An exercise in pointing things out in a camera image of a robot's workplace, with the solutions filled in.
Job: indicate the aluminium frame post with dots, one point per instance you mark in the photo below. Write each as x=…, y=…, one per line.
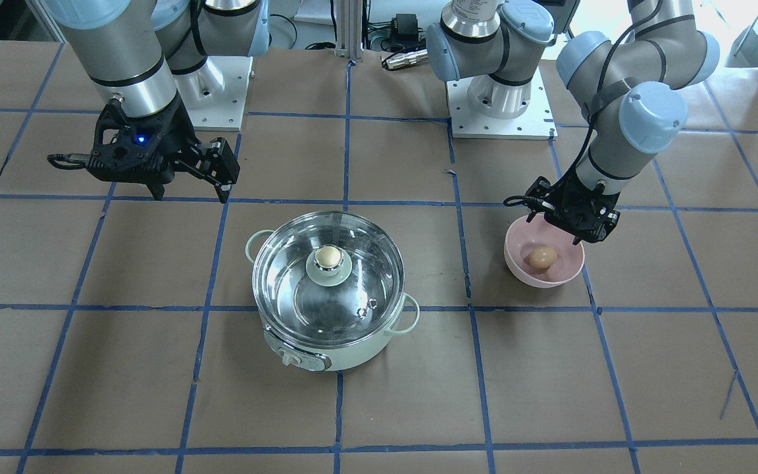
x=349, y=21

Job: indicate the brown egg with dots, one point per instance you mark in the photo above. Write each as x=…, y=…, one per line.
x=542, y=258

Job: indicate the glass pot lid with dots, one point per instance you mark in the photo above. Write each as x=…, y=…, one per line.
x=328, y=276

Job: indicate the pink bowl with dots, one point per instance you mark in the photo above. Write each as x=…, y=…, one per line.
x=523, y=235

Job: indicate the black power adapter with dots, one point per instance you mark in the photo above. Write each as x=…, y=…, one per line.
x=404, y=27

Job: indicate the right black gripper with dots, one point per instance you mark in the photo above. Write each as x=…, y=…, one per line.
x=180, y=133

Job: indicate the silver metal cylinder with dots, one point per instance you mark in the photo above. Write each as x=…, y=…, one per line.
x=402, y=60

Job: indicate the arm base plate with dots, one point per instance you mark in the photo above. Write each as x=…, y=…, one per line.
x=481, y=108
x=215, y=95

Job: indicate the pale green electric pot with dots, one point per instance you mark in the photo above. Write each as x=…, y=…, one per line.
x=329, y=309

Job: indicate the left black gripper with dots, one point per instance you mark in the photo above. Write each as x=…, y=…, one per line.
x=568, y=197

